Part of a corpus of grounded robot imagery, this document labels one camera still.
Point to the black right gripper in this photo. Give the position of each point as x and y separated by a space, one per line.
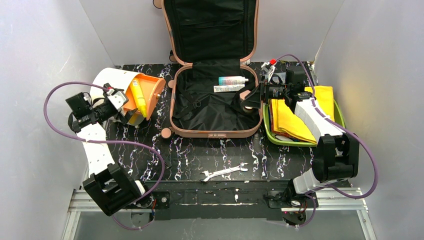
262 91

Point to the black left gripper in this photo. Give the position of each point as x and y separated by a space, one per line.
117 112

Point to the green plastic tray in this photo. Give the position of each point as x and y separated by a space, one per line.
338 117

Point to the yellow snack packet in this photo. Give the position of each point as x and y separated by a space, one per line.
287 121

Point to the cream cylindrical drum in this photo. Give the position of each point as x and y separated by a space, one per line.
151 87

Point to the pink hard-shell suitcase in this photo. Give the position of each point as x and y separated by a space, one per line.
210 39

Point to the red snack packet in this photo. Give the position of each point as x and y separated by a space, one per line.
272 124

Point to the white printed garment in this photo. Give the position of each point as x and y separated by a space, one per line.
285 138

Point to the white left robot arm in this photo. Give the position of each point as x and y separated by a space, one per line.
94 135

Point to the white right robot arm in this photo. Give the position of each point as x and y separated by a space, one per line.
337 152

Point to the silver open-end wrench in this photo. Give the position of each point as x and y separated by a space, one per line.
209 175

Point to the round copper compact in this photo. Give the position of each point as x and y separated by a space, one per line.
247 109

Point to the round pink compact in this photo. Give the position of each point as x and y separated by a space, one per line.
243 95

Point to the white toothpaste tube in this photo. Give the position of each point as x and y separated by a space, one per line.
228 88

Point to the teal pink tube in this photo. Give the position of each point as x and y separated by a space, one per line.
232 80

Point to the clear plastic screw box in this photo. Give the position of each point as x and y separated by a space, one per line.
281 78

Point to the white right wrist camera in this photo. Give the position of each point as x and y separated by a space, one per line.
269 69

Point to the aluminium frame rail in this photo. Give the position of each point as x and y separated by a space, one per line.
82 198

